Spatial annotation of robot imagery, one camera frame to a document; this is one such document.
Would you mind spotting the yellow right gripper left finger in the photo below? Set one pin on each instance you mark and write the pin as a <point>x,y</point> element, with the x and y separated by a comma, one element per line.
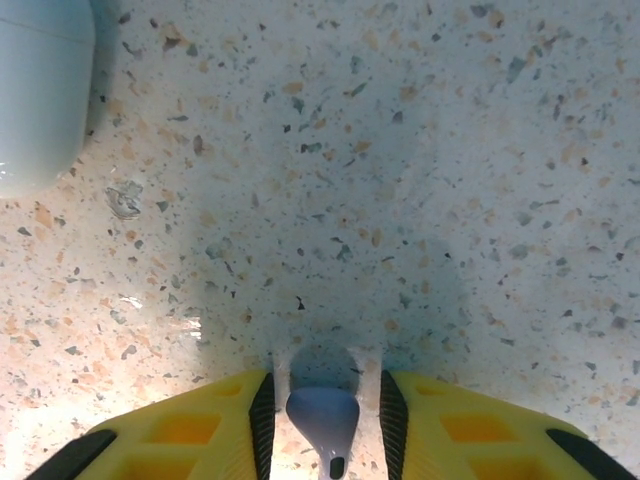
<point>200,440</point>

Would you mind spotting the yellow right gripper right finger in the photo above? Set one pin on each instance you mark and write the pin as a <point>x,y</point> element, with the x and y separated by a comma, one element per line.
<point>460,440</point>

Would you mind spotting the lavender round earbud charging case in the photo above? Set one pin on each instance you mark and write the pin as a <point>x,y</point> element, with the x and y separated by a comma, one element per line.
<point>40,100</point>

